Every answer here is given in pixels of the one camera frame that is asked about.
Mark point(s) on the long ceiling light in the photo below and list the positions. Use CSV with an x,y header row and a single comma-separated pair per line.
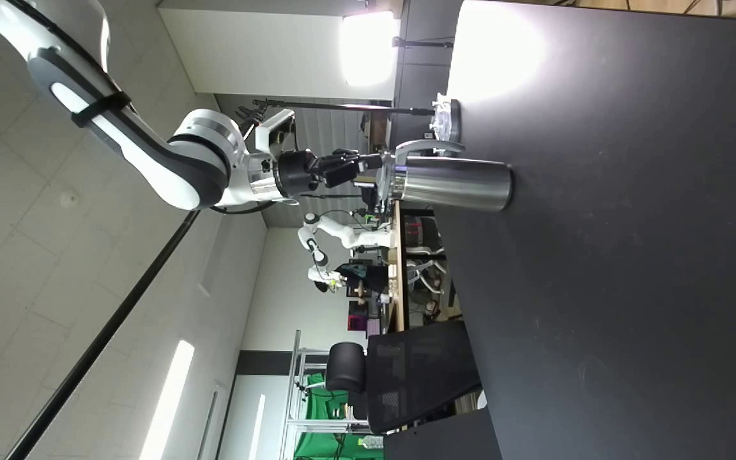
x,y
166,399

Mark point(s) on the wooden background table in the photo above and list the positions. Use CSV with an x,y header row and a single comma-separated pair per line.
x,y
397,273

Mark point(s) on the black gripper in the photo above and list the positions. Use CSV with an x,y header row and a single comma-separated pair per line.
x,y
300,172

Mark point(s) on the dark pillar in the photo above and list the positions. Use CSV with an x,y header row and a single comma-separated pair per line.
x,y
423,59

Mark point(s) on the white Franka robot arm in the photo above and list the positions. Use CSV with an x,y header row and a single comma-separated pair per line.
x,y
190,157

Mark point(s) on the metal shelf rack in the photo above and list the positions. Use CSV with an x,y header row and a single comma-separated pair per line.
x,y
300,392

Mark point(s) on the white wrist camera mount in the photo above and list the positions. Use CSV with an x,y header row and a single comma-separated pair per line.
x,y
268,131

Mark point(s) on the black office chair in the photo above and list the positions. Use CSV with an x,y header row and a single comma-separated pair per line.
x,y
409,374

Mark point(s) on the black ceiling rail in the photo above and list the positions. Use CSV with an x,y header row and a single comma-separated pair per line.
x,y
103,334

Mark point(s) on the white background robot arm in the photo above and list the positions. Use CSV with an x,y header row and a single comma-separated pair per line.
x,y
337,240

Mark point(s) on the clear glass object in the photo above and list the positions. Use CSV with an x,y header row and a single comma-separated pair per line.
x,y
445,119

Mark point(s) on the stainless steel flask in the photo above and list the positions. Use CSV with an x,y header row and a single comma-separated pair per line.
x,y
459,183

